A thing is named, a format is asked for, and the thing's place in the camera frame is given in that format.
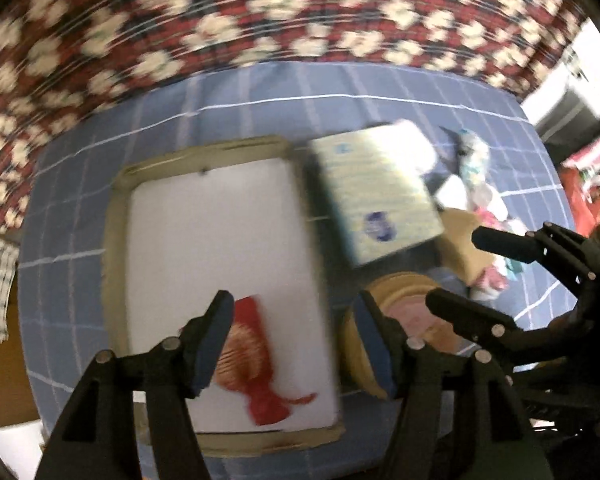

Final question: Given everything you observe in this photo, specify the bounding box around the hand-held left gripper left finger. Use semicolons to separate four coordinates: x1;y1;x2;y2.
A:
34;290;235;480

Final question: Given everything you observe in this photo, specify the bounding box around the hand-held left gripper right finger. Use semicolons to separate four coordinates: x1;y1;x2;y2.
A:
352;290;553;480

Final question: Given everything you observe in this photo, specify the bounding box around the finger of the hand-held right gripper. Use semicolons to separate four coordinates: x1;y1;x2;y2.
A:
471;221;600;306
425;287;581;361

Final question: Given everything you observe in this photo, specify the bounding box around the teal cloth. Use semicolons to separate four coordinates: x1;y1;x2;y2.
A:
502;255;526;281

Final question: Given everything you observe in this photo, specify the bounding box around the pink patterned cloth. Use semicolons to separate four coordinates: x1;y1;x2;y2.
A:
467;185;526;301

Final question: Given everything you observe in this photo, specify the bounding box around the tan cloth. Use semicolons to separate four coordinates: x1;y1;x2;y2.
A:
437;207;496;286

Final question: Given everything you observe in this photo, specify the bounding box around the white sponge block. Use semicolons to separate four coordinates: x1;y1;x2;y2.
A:
432;175;473;211

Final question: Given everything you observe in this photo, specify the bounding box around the clear bag of cotton swabs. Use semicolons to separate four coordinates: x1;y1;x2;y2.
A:
440;127;493;186

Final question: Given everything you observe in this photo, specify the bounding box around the gold metal tray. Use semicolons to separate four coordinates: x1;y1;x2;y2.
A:
102;135;345;456

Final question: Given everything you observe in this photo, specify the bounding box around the round gold tin pink lid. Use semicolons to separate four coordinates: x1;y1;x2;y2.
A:
342;272;481;401

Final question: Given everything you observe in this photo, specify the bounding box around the red plastic bag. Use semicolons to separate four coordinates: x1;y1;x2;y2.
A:
560;145;600;241

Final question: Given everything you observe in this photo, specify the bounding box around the yellow printed tissue pack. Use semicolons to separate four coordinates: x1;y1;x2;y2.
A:
310;120;445;268

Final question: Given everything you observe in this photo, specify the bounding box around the black device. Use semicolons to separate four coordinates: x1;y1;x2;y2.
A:
535;80;600;131

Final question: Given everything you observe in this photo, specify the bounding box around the blue checked bed sheet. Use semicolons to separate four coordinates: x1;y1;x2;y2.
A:
17;60;581;480

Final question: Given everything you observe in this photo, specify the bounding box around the red plaid bear blanket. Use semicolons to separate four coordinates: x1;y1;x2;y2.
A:
0;0;596;233

